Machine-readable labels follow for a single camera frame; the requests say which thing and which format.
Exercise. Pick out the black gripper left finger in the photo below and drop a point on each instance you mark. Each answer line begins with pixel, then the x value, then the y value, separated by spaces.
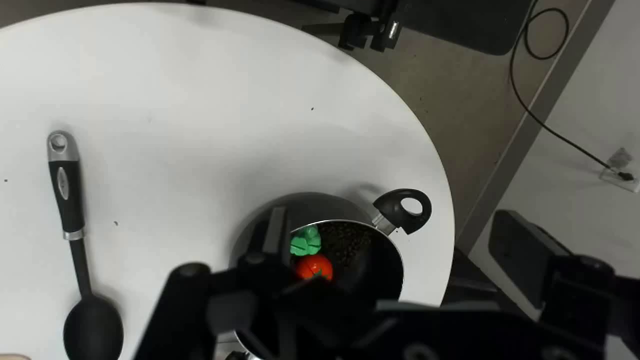
pixel 199 305

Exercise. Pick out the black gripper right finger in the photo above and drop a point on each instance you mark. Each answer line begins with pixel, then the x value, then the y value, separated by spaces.
pixel 580 300

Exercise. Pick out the red toy tomato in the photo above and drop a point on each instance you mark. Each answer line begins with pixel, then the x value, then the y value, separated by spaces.
pixel 313 267

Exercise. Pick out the green toy vegetable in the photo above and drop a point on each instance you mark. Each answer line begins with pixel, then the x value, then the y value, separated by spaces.
pixel 307 243

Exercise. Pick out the black cooking pot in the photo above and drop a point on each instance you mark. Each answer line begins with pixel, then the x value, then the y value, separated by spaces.
pixel 367 265

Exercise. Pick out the black serving spoon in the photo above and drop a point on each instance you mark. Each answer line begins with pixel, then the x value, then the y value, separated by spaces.
pixel 92 329

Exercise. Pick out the white round table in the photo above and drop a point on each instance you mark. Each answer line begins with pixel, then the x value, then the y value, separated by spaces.
pixel 186 120

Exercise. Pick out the black camera tripod stand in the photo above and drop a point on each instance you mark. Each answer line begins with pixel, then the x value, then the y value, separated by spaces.
pixel 368 22

